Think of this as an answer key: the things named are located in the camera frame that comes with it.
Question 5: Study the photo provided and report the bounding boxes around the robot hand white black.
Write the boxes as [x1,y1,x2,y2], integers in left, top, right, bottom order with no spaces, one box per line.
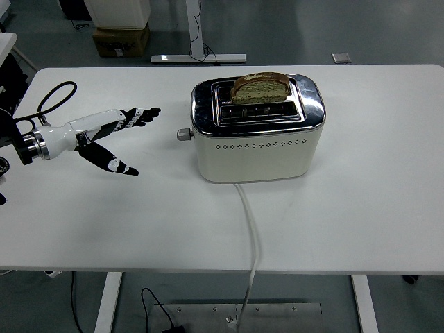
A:
[34,106,162,178]

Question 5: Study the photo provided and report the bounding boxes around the cream and chrome toaster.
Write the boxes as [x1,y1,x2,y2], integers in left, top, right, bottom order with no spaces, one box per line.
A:
[189,73,327,184]

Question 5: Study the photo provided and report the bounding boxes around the black equipment rack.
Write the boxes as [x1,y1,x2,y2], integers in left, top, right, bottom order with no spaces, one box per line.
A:
[0,53,28,117]

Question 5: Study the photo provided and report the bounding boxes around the brown cardboard box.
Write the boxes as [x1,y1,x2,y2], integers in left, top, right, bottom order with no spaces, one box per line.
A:
[91,23,151,58]

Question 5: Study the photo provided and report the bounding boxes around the white side table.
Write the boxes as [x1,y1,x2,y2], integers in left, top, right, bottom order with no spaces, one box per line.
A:
[0,32,39,72]

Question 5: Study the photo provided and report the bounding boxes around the white plastic container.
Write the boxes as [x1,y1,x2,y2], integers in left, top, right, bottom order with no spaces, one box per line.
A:
[83,0,152,30]

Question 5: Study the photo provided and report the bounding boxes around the black box on floor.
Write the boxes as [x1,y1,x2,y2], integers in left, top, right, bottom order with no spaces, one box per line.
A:
[58,0,93,21]

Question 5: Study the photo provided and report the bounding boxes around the white desk leg with foot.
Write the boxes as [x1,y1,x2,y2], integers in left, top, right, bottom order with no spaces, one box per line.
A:
[150,0,247,65]

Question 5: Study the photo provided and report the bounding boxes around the brown bread slice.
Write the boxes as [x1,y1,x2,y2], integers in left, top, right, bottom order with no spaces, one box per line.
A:
[230,71,290,105]

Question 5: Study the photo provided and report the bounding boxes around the white table leg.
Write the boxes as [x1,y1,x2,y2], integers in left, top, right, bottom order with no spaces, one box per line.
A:
[350,274,379,333]
[93,271,123,333]

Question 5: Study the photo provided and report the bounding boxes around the grey metal plate with screws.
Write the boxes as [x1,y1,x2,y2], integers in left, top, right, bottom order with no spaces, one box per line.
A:
[152,302,323,333]

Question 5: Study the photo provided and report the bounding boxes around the thin black cable on desk leg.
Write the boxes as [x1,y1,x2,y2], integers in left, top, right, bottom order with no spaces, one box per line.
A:
[189,0,221,67]

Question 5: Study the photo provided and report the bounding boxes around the thin black hanging cable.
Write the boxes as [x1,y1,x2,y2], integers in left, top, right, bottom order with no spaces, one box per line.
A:
[70,271,84,333]

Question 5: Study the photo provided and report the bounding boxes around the white toaster power cord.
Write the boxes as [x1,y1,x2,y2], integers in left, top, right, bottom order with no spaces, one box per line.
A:
[234,182,262,329]

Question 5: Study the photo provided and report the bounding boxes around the black cable with power adapter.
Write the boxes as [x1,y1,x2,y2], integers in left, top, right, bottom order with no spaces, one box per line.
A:
[140,287,187,333]

